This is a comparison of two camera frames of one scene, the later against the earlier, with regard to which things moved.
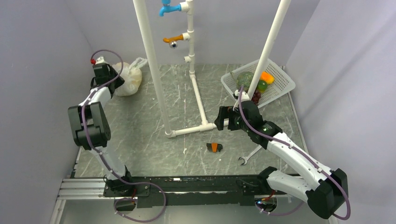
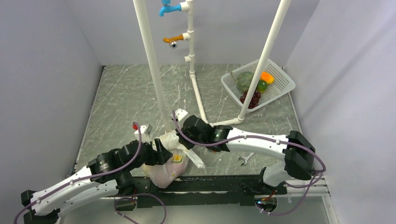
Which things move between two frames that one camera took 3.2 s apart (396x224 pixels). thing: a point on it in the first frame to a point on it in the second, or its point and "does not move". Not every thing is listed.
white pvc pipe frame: [151, 63] does not move
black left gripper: [120, 80] to [160, 157]
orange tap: [173, 38] does not move
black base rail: [166, 191] does not move
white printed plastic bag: [131, 74] to [162, 175]
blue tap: [166, 8] does not move
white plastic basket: [282, 83] does not move
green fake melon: [243, 78] does not move
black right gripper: [226, 112] to [183, 140]
